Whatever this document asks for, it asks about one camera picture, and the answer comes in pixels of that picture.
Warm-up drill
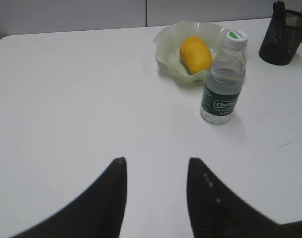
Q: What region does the black marker pen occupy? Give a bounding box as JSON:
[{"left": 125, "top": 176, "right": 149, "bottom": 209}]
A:
[{"left": 273, "top": 0, "right": 286, "bottom": 24}]

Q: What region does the black mesh pen holder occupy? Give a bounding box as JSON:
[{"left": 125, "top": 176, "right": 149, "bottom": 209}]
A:
[{"left": 258, "top": 9, "right": 302, "bottom": 65}]

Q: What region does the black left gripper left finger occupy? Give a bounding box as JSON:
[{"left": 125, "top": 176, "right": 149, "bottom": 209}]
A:
[{"left": 16, "top": 157, "right": 127, "bottom": 238}]

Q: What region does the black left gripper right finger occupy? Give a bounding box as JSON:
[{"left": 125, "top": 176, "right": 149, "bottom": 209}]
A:
[{"left": 187, "top": 158, "right": 302, "bottom": 238}]

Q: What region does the yellow mango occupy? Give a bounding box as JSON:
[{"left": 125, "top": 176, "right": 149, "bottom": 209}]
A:
[{"left": 180, "top": 36, "right": 212, "bottom": 74}]

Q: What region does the translucent green wavy plate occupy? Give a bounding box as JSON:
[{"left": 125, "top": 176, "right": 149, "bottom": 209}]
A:
[{"left": 153, "top": 20, "right": 230, "bottom": 83}]

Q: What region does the clear water bottle green label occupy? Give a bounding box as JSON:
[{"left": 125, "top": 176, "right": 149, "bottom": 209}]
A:
[{"left": 201, "top": 30, "right": 248, "bottom": 124}]

